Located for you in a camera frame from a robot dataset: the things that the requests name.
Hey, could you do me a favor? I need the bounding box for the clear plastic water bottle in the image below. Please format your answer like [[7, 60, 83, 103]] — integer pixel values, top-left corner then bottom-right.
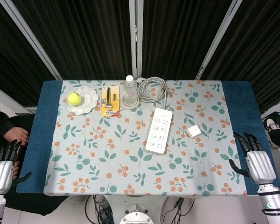
[[123, 75, 139, 105]]

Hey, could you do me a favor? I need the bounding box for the white power strip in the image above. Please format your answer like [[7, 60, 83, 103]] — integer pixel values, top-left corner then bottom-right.
[[145, 107, 174, 155]]

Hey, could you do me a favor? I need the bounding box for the white metal frame post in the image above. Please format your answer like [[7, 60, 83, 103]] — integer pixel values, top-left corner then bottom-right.
[[128, 0, 143, 81], [195, 0, 243, 81], [0, 0, 63, 81]]

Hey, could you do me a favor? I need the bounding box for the floral patterned tablecloth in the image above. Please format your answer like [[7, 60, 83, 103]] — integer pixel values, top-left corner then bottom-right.
[[43, 80, 248, 196]]

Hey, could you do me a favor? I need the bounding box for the black pleated curtain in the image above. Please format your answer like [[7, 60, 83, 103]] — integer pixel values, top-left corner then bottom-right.
[[0, 0, 280, 115]]

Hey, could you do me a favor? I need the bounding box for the blue table cover cloth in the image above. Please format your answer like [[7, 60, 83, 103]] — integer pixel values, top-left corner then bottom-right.
[[15, 80, 280, 194]]

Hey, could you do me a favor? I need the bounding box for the person in dark clothing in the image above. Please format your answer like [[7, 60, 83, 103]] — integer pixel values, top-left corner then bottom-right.
[[0, 107, 70, 217]]

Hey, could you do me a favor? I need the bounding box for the yellow tennis ball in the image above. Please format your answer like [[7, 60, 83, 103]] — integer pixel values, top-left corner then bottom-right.
[[68, 92, 82, 106]]

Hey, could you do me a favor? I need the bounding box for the white flower-shaped palette dish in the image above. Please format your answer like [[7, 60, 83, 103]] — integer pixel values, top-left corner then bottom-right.
[[65, 85, 99, 115]]

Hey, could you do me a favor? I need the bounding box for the beige round coaster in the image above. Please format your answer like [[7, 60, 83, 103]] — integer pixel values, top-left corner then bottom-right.
[[122, 95, 140, 110]]

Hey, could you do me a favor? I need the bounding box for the razor in yellow package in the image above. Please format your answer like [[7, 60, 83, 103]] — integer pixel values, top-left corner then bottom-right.
[[101, 85, 120, 117]]

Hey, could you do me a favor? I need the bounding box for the black cable bundle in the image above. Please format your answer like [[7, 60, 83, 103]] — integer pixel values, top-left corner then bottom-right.
[[84, 195, 119, 224], [162, 197, 196, 224]]

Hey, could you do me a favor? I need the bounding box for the white metal frame beam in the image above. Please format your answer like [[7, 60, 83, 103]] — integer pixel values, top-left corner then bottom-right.
[[0, 83, 37, 115], [261, 95, 280, 119]]

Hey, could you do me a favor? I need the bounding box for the white silver robot base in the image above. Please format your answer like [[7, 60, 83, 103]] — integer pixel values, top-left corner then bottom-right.
[[104, 195, 170, 224]]

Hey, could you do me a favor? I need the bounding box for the white black sneaker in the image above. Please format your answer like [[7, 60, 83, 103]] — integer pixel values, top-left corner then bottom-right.
[[263, 117, 280, 133]]

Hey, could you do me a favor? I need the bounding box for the grey coiled power cable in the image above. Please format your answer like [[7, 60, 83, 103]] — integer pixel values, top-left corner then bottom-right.
[[137, 77, 172, 110]]

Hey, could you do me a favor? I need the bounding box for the white cube charger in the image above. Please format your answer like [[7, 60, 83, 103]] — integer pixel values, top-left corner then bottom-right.
[[187, 126, 202, 139]]

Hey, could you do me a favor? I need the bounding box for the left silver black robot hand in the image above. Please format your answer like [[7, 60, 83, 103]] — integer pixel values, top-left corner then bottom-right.
[[0, 140, 32, 194]]

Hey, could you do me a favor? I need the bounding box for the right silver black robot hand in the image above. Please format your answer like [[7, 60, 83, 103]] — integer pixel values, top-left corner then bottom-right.
[[229, 132, 280, 187]]

